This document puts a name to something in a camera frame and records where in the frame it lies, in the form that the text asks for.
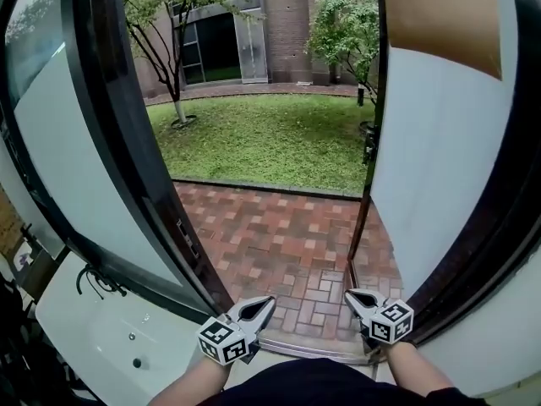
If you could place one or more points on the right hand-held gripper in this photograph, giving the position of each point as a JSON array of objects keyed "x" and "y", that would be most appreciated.
[{"x": 391, "y": 322}]

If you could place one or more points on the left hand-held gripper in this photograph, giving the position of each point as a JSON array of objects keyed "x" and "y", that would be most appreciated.
[{"x": 224, "y": 341}]

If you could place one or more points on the frosted glass door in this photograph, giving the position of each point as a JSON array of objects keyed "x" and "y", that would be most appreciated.
[{"x": 444, "y": 163}]

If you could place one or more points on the person's left forearm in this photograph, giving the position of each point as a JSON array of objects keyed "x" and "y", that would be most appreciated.
[{"x": 194, "y": 383}]

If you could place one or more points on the person's right forearm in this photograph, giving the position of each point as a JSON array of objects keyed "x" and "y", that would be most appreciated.
[{"x": 416, "y": 368}]

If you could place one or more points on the grey metal-framed panel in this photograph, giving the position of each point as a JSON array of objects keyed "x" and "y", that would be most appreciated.
[{"x": 253, "y": 49}]

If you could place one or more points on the person's black clothing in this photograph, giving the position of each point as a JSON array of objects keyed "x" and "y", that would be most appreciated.
[{"x": 321, "y": 385}]

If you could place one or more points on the black round table grommet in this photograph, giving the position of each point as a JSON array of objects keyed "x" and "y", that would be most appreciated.
[{"x": 137, "y": 363}]

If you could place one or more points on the white sink basin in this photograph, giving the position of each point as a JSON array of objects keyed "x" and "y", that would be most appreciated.
[{"x": 105, "y": 336}]

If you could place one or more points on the black faucet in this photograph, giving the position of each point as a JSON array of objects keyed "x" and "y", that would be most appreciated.
[{"x": 86, "y": 273}]

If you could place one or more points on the grass lawn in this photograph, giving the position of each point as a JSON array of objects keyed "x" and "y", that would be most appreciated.
[{"x": 262, "y": 142}]

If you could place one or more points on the short black bollard light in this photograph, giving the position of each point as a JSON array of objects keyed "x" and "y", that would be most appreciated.
[{"x": 360, "y": 95}]

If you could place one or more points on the brown wooden cabinet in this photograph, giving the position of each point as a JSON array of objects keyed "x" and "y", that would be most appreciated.
[{"x": 42, "y": 277}]

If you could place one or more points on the tree with white painted trunk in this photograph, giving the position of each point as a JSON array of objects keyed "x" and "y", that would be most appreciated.
[{"x": 177, "y": 100}]

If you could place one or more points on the black office chair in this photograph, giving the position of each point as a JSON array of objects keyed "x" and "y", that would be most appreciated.
[{"x": 25, "y": 353}]

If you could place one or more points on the white box with purple logo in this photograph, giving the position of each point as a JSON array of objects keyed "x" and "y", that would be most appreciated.
[{"x": 23, "y": 258}]

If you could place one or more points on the small black stand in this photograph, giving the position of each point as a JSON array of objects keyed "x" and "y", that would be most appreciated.
[{"x": 27, "y": 233}]

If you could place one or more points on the frosted glass side panel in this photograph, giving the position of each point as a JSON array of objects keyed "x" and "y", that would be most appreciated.
[{"x": 63, "y": 142}]

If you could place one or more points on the bushy green tree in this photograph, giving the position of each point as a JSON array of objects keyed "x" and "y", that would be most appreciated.
[{"x": 346, "y": 28}]

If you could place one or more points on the brick building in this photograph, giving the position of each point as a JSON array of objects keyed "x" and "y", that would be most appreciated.
[{"x": 287, "y": 23}]

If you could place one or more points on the brown cardboard sheet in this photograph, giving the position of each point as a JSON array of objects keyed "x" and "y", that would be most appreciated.
[{"x": 444, "y": 15}]

